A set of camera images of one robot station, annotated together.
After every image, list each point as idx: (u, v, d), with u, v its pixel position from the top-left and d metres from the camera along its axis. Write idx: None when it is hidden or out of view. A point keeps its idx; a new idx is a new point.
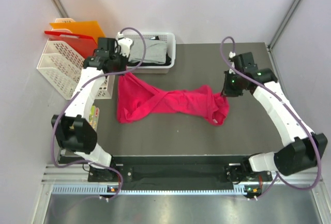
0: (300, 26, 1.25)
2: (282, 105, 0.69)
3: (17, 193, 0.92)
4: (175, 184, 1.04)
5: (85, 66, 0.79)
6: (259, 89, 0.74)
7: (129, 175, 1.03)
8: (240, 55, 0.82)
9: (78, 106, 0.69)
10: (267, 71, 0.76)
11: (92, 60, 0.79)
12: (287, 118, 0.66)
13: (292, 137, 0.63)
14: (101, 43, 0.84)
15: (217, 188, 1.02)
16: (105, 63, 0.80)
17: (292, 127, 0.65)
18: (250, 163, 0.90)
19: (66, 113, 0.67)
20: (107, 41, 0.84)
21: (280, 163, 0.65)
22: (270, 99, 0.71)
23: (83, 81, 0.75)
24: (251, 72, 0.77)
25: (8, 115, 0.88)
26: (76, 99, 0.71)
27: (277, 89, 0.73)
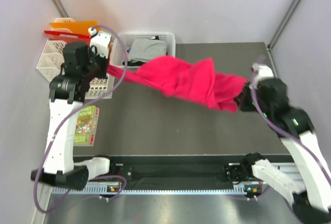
0: (300, 26, 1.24)
2: (319, 169, 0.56)
3: (18, 192, 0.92)
4: (175, 184, 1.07)
5: (53, 98, 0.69)
6: (295, 145, 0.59)
7: (128, 174, 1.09)
8: (274, 88, 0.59)
9: (56, 159, 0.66)
10: (301, 112, 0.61)
11: (59, 86, 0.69)
12: (325, 186, 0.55)
13: (326, 207, 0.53)
14: (70, 57, 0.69)
15: (217, 188, 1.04)
16: (76, 87, 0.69)
17: (327, 194, 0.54)
18: (251, 166, 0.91)
19: (46, 169, 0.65)
20: (75, 53, 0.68)
21: (299, 214, 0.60)
22: (307, 161, 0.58)
23: (55, 122, 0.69)
24: (284, 118, 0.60)
25: (8, 115, 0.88)
26: (52, 150, 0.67)
27: (315, 145, 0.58)
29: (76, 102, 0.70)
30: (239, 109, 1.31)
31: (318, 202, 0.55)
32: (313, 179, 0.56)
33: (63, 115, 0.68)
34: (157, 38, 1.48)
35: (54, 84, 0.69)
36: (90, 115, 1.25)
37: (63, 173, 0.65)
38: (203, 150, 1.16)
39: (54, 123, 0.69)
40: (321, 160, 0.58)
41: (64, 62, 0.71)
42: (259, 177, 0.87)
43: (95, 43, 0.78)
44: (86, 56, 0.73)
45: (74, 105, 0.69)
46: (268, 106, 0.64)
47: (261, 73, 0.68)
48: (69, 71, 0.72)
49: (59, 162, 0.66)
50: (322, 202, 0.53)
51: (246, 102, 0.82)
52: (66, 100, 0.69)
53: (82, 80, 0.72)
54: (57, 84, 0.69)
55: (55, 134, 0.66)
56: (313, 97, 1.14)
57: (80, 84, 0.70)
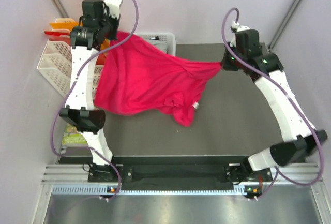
0: (300, 26, 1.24)
2: (287, 100, 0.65)
3: (17, 193, 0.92)
4: (174, 184, 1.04)
5: (74, 45, 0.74)
6: (264, 80, 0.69)
7: (129, 175, 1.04)
8: (245, 34, 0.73)
9: (79, 96, 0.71)
10: (272, 57, 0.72)
11: (78, 34, 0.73)
12: (290, 114, 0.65)
13: (295, 135, 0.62)
14: (87, 9, 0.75)
15: (217, 188, 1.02)
16: (94, 35, 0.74)
17: (295, 123, 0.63)
18: (249, 164, 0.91)
19: (71, 105, 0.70)
20: (93, 5, 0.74)
21: (277, 156, 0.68)
22: (275, 91, 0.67)
23: (76, 65, 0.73)
24: (256, 59, 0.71)
25: (8, 115, 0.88)
26: (75, 89, 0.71)
27: (282, 80, 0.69)
29: (94, 49, 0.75)
30: (238, 109, 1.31)
31: (288, 134, 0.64)
32: (282, 112, 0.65)
33: (84, 60, 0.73)
34: (157, 38, 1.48)
35: (74, 33, 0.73)
36: None
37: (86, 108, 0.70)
38: (202, 151, 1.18)
39: (76, 64, 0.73)
40: (289, 93, 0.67)
41: (83, 14, 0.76)
42: (257, 169, 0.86)
43: (108, 4, 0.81)
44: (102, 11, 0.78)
45: (92, 51, 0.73)
46: (244, 49, 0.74)
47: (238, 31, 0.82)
48: (88, 23, 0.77)
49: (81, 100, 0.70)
50: (291, 132, 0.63)
51: (228, 61, 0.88)
52: (85, 47, 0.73)
53: (99, 30, 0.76)
54: (76, 33, 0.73)
55: (78, 75, 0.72)
56: (313, 98, 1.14)
57: (98, 33, 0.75)
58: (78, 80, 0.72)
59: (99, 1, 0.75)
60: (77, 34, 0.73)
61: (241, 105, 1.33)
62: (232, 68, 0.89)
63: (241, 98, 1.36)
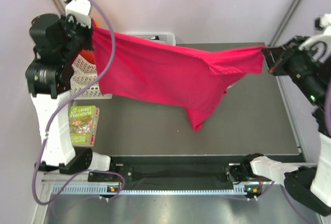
0: (299, 26, 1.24)
2: None
3: (17, 192, 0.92)
4: (175, 184, 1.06)
5: (35, 91, 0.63)
6: None
7: (129, 175, 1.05)
8: None
9: (55, 152, 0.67)
10: None
11: (36, 78, 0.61)
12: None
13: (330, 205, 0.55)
14: (39, 40, 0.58)
15: (218, 188, 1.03)
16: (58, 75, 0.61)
17: None
18: (250, 164, 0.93)
19: (47, 162, 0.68)
20: (45, 34, 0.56)
21: (293, 192, 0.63)
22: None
23: (44, 117, 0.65)
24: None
25: (8, 115, 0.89)
26: (49, 144, 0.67)
27: None
29: (61, 96, 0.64)
30: (239, 109, 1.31)
31: (321, 196, 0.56)
32: None
33: (50, 112, 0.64)
34: (157, 38, 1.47)
35: (31, 77, 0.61)
36: (90, 115, 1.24)
37: (65, 165, 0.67)
38: (201, 150, 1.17)
39: (43, 116, 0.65)
40: None
41: (36, 47, 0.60)
42: (258, 174, 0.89)
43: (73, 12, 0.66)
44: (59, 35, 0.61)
45: (58, 101, 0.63)
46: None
47: (326, 32, 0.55)
48: (45, 56, 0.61)
49: (58, 156, 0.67)
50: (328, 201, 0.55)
51: (285, 66, 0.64)
52: (49, 94, 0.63)
53: (62, 68, 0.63)
54: (33, 75, 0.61)
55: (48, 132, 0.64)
56: None
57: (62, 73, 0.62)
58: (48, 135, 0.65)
59: (51, 27, 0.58)
60: (35, 77, 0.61)
61: (241, 105, 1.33)
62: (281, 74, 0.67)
63: (241, 97, 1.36)
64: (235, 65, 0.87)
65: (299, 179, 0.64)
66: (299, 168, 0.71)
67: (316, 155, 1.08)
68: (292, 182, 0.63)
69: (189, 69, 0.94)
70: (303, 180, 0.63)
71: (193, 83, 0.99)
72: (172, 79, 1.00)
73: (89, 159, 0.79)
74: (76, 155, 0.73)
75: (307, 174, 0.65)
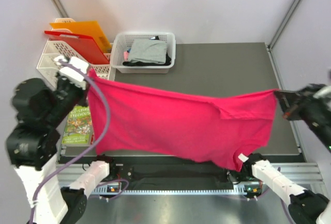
0: (299, 26, 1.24)
2: None
3: (17, 192, 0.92)
4: (175, 184, 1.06)
5: (17, 164, 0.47)
6: None
7: (129, 175, 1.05)
8: None
9: (44, 217, 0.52)
10: None
11: (16, 151, 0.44)
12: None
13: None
14: (18, 109, 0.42)
15: (218, 188, 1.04)
16: (42, 147, 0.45)
17: None
18: (251, 166, 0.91)
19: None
20: (30, 103, 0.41)
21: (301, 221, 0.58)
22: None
23: (29, 187, 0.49)
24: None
25: (8, 115, 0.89)
26: (36, 210, 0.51)
27: None
29: (47, 166, 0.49)
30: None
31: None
32: None
33: (36, 182, 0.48)
34: (157, 38, 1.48)
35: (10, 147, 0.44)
36: (90, 115, 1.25)
37: None
38: None
39: (27, 185, 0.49)
40: None
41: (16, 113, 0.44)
42: (258, 177, 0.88)
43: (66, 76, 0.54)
44: (44, 101, 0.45)
45: (43, 173, 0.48)
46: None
47: None
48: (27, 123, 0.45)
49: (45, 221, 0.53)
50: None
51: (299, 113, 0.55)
52: (33, 167, 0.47)
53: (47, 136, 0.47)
54: (12, 146, 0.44)
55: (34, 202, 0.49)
56: None
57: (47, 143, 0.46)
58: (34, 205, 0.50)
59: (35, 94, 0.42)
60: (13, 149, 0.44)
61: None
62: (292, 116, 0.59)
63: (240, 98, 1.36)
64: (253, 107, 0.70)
65: (305, 207, 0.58)
66: (305, 190, 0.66)
67: (315, 155, 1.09)
68: (297, 211, 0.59)
69: (197, 122, 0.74)
70: (309, 208, 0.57)
71: (203, 135, 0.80)
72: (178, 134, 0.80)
73: (84, 206, 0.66)
74: (69, 210, 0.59)
75: (316, 201, 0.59)
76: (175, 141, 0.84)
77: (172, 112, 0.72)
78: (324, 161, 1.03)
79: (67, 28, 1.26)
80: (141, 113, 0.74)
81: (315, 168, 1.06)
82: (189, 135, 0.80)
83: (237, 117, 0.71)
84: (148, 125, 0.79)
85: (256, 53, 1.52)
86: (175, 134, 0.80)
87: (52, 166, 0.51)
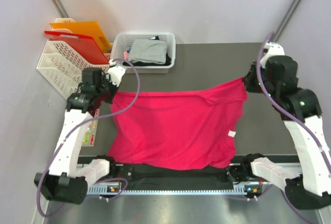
0: (299, 26, 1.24)
2: (321, 152, 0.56)
3: (18, 192, 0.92)
4: (175, 184, 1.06)
5: (69, 108, 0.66)
6: (297, 125, 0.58)
7: (128, 174, 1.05)
8: (283, 66, 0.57)
9: (63, 161, 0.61)
10: (310, 94, 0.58)
11: (75, 99, 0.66)
12: (319, 166, 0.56)
13: (319, 192, 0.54)
14: (86, 77, 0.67)
15: (217, 188, 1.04)
16: (91, 102, 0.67)
17: (323, 178, 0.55)
18: (250, 164, 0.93)
19: (50, 170, 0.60)
20: (92, 74, 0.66)
21: (294, 197, 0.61)
22: (307, 140, 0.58)
23: (67, 128, 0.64)
24: (291, 98, 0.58)
25: (8, 115, 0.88)
26: (60, 152, 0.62)
27: (318, 128, 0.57)
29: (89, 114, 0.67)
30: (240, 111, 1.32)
31: (312, 187, 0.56)
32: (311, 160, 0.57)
33: (75, 123, 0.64)
34: (157, 38, 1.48)
35: (71, 98, 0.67)
36: None
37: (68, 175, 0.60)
38: None
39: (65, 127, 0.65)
40: (324, 145, 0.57)
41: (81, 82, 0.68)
42: (258, 175, 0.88)
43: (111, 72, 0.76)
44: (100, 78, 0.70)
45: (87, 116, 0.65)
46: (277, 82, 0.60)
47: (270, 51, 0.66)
48: (85, 90, 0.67)
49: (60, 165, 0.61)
50: (317, 188, 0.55)
51: (252, 83, 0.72)
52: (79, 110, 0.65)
53: (97, 98, 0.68)
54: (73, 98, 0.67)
55: (66, 137, 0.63)
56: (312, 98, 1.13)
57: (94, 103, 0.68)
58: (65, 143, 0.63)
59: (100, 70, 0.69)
60: (74, 98, 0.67)
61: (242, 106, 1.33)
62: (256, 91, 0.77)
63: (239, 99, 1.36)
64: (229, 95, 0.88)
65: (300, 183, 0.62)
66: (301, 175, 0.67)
67: None
68: (290, 188, 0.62)
69: (195, 114, 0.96)
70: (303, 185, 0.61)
71: (200, 127, 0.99)
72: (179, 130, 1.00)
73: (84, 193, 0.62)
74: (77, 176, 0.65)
75: None
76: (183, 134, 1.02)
77: (179, 106, 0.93)
78: None
79: (66, 28, 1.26)
80: (148, 110, 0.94)
81: None
82: (193, 128, 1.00)
83: (219, 102, 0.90)
84: (160, 121, 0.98)
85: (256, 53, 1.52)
86: (182, 128, 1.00)
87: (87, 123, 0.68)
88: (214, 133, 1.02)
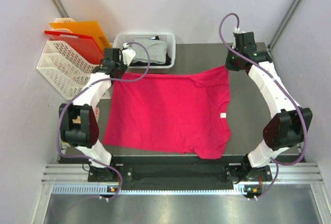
0: (299, 26, 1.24)
2: (273, 81, 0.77)
3: (18, 192, 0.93)
4: (175, 184, 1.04)
5: (94, 71, 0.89)
6: (253, 68, 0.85)
7: (129, 175, 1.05)
8: (241, 33, 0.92)
9: (85, 98, 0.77)
10: (262, 52, 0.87)
11: (101, 67, 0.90)
12: (276, 92, 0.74)
13: (279, 109, 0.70)
14: (108, 53, 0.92)
15: (217, 188, 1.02)
16: (112, 72, 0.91)
17: (280, 100, 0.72)
18: (249, 162, 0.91)
19: (74, 103, 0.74)
20: (114, 49, 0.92)
21: (268, 135, 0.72)
22: (262, 76, 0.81)
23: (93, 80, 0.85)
24: (249, 53, 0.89)
25: (6, 115, 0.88)
26: (85, 93, 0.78)
27: (270, 69, 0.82)
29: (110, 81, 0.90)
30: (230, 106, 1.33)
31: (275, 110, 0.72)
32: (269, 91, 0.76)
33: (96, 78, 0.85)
34: (157, 38, 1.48)
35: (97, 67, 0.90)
36: None
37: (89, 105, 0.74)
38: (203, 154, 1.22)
39: (92, 80, 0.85)
40: (275, 76, 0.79)
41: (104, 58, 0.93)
42: (256, 165, 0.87)
43: (124, 53, 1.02)
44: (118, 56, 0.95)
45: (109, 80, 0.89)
46: (241, 46, 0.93)
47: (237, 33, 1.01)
48: (107, 64, 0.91)
49: (83, 100, 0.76)
50: (277, 107, 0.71)
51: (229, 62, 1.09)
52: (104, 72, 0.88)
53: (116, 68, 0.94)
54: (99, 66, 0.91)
55: (92, 84, 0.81)
56: (312, 97, 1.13)
57: (114, 72, 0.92)
58: (90, 88, 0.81)
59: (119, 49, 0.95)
60: (99, 67, 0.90)
61: (236, 104, 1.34)
62: (234, 67, 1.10)
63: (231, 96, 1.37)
64: (215, 78, 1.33)
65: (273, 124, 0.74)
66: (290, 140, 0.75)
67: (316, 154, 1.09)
68: (265, 129, 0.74)
69: (187, 96, 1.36)
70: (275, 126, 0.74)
71: (191, 108, 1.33)
72: (174, 112, 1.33)
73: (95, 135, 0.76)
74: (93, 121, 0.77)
75: None
76: (177, 113, 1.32)
77: (175, 86, 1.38)
78: (325, 161, 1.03)
79: (67, 28, 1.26)
80: (154, 90, 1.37)
81: (315, 168, 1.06)
82: (185, 108, 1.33)
83: (205, 86, 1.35)
84: (161, 99, 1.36)
85: None
86: (177, 107, 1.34)
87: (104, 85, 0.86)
88: (205, 115, 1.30)
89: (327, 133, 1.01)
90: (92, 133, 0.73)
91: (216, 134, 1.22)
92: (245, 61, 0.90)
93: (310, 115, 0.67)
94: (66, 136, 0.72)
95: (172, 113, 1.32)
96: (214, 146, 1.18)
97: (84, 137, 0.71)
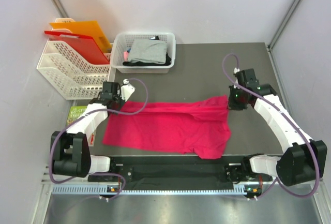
0: (299, 26, 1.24)
2: (281, 114, 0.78)
3: (18, 192, 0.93)
4: (175, 184, 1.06)
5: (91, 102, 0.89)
6: (259, 101, 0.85)
7: (129, 175, 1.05)
8: (243, 71, 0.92)
9: (79, 126, 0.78)
10: (266, 86, 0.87)
11: (99, 99, 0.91)
12: (285, 125, 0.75)
13: (290, 143, 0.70)
14: (107, 86, 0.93)
15: (218, 188, 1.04)
16: (109, 105, 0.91)
17: (290, 133, 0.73)
18: (250, 163, 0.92)
19: (68, 130, 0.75)
20: (114, 83, 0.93)
21: (282, 172, 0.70)
22: (269, 109, 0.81)
23: (90, 108, 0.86)
24: (252, 88, 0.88)
25: (6, 115, 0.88)
26: (80, 121, 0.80)
27: (275, 101, 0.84)
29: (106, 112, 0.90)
30: None
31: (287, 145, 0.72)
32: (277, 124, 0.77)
33: (92, 108, 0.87)
34: (157, 38, 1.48)
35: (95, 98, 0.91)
36: None
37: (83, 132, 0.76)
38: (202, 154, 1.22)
39: (88, 109, 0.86)
40: (282, 109, 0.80)
41: (102, 90, 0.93)
42: (257, 171, 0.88)
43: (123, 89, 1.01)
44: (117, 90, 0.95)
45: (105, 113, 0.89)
46: (243, 83, 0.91)
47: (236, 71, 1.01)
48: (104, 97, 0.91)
49: (77, 127, 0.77)
50: (288, 140, 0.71)
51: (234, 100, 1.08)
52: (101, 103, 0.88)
53: (114, 101, 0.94)
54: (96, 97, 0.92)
55: (88, 113, 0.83)
56: (312, 98, 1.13)
57: (110, 104, 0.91)
58: (85, 117, 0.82)
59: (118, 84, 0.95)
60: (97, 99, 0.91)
61: None
62: (237, 105, 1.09)
63: None
64: (215, 116, 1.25)
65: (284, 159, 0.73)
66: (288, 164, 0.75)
67: None
68: (278, 165, 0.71)
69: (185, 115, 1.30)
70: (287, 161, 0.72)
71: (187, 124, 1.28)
72: (171, 123, 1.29)
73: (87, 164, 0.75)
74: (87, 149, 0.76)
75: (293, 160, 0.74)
76: (175, 127, 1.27)
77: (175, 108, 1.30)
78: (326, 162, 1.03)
79: (66, 28, 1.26)
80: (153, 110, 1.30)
81: None
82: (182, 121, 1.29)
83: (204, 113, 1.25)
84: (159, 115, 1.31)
85: (256, 52, 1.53)
86: (175, 121, 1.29)
87: (100, 116, 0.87)
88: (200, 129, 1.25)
89: (327, 133, 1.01)
90: (84, 164, 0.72)
91: (216, 135, 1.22)
92: (249, 95, 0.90)
93: (325, 149, 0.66)
94: (55, 167, 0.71)
95: (169, 126, 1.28)
96: (213, 146, 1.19)
97: (75, 167, 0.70)
